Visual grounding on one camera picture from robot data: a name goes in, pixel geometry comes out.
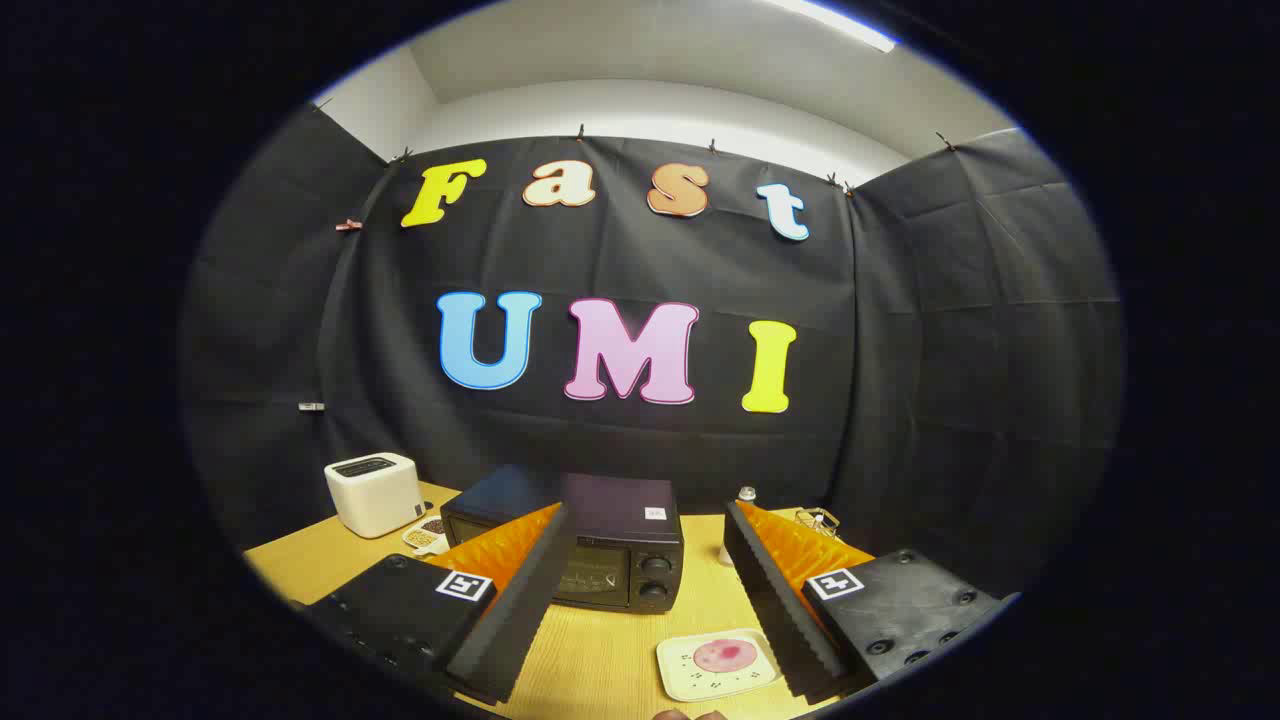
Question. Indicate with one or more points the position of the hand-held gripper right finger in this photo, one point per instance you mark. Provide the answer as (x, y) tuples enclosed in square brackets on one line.
[(775, 610)]

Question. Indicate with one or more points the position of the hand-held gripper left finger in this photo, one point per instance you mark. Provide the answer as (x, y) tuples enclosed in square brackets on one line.
[(520, 620)]

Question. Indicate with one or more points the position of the pink round ham slice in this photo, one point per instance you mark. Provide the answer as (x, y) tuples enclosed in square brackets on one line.
[(725, 655)]

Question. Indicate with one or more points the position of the cream square plate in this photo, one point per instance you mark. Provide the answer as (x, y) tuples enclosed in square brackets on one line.
[(680, 680)]

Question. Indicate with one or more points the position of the black toaster oven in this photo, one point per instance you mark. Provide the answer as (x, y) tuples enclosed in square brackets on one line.
[(620, 510)]

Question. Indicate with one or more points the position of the white bread toaster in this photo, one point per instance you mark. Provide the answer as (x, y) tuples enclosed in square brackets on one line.
[(375, 495)]

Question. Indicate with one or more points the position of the clear glass bottle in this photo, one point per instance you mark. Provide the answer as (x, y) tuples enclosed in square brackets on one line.
[(727, 553)]

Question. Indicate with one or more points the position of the white divided seed dish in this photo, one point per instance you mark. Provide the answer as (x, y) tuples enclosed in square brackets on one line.
[(425, 538)]

